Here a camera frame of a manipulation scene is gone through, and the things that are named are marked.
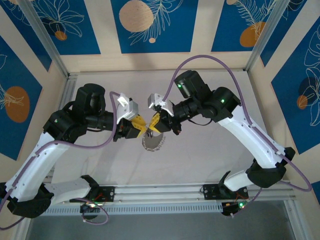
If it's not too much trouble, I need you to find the small circuit board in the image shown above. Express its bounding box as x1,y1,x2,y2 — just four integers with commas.
79,202,101,214
221,199,248,217

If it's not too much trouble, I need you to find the aluminium mounting rail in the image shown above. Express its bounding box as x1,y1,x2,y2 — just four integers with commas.
42,183,296,204

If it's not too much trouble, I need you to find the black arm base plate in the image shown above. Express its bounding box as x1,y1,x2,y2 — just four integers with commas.
88,186,116,203
201,184,250,201

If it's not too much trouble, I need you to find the slotted grey cable duct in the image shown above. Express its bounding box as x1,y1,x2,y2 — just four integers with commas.
46,202,223,216

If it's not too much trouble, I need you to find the aluminium frame post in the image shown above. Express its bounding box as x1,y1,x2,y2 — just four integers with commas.
18,0,70,78
244,0,308,72

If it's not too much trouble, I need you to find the short purple cable loop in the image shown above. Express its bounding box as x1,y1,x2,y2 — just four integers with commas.
81,197,109,225

